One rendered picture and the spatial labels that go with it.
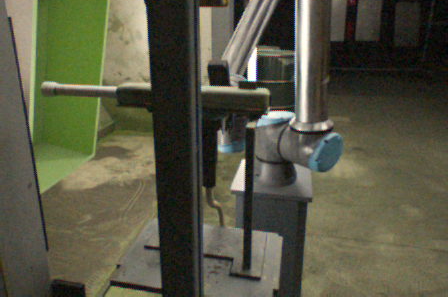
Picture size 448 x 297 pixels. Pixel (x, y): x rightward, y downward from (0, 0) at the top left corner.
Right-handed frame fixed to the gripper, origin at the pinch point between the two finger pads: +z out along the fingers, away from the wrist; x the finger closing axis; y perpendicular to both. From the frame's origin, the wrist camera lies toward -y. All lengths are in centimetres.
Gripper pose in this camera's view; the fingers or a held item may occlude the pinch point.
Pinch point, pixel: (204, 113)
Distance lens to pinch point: 70.6
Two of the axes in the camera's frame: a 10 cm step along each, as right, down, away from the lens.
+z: -2.2, 2.8, -9.3
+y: 0.0, 9.6, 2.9
